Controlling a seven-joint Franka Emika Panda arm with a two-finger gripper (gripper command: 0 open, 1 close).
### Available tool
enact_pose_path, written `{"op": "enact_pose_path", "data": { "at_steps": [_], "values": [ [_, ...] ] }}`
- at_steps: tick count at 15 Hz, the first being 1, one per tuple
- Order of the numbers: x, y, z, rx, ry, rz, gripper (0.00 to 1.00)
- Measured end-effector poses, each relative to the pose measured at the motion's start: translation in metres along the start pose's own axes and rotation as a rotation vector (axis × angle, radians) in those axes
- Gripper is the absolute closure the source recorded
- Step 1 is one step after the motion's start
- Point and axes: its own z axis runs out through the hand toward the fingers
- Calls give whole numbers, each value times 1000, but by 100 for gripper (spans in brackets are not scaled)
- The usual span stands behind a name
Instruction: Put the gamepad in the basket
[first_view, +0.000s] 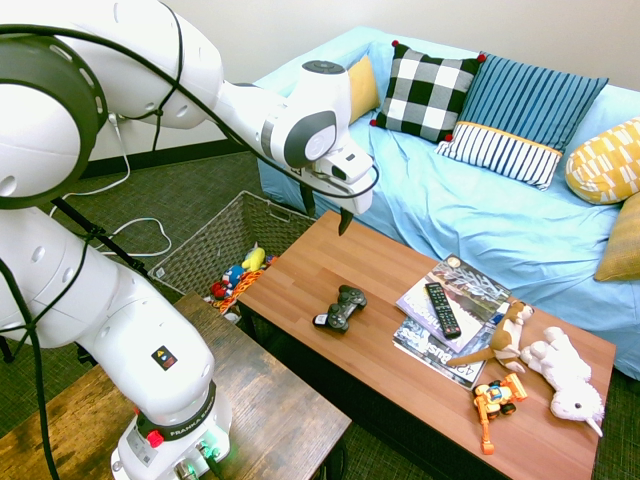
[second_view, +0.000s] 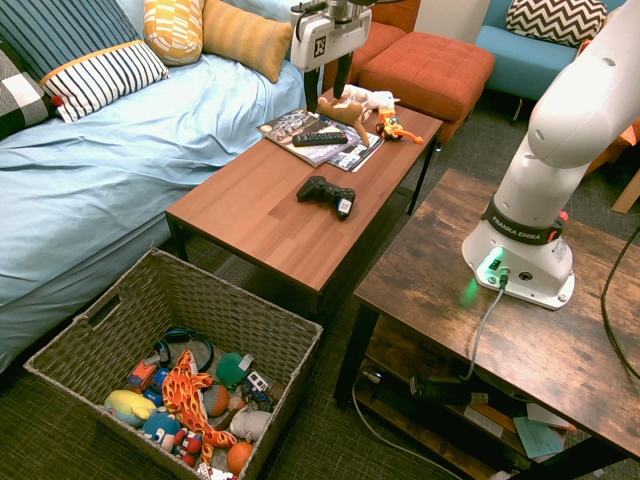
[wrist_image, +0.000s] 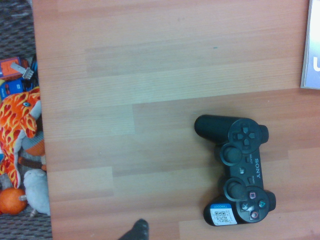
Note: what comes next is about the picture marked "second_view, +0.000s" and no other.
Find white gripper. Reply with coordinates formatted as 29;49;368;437
289;7;373;114

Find black gamepad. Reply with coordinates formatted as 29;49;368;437
296;175;358;222

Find grey wicker basket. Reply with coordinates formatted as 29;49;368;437
23;247;325;480

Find brown plush toy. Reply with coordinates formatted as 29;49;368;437
315;95;372;149

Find white plush animal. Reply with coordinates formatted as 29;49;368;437
339;83;402;122

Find black remote control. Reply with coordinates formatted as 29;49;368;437
291;130;349;148

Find large black white magazine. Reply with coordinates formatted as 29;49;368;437
255;108;362;168

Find orange upholstered chair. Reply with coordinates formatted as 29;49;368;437
323;0;424;92

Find orange toy excavator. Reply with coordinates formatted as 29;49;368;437
375;106;425;146

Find small magazine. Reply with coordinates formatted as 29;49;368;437
325;130;386;174

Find mustard pillow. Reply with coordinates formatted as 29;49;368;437
200;0;295;85

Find orange tufted ottoman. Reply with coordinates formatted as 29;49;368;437
358;31;497;145

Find reddish wood coffee table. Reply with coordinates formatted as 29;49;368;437
164;88;445;327

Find yellow white patterned pillow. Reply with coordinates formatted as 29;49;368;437
142;0;206;68

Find teal armchair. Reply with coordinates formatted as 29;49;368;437
474;0;627;127

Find sofa with light blue sheet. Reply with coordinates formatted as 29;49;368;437
0;0;309;376

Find white navy striped pillow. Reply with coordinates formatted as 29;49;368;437
39;39;171;124

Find black white chevron pillow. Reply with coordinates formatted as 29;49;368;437
505;0;609;49

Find dark blue striped pillow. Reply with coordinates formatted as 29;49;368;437
0;0;144;84

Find black blue headphones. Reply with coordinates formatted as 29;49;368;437
151;326;216;374

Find green plush toy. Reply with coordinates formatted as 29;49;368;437
215;351;257;391

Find black white checked pillow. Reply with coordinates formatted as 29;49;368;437
0;48;57;142

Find blue white toy bus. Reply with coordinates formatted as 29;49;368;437
244;370;277;407

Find light wooden furniture leg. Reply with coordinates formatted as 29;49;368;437
611;166;640;216

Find black power adapter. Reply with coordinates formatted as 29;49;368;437
408;374;475;407

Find rustic dark wood table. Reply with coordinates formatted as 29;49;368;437
333;167;640;480

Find orange grey crochet toy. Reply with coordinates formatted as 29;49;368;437
201;383;247;419

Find orange flame shark plush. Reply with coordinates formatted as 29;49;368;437
160;348;238;469

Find blue police toy car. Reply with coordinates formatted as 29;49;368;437
143;367;172;407

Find orange toy car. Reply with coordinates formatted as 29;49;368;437
125;356;161;395

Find white grey plush toy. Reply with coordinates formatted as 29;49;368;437
229;405;273;443

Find yellow blue plush toy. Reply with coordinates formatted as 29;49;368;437
102;389;159;428

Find orange ball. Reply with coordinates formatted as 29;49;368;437
225;440;256;477

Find Captain America plush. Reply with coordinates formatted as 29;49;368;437
140;411;204;469

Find white paper sheet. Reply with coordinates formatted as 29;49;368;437
524;401;572;432

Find teal notebook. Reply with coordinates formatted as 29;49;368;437
513;414;567;461

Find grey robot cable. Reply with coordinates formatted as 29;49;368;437
458;282;507;382

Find white cable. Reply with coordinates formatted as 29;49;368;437
350;378;467;480

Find black cable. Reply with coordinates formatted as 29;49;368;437
600;238;640;382

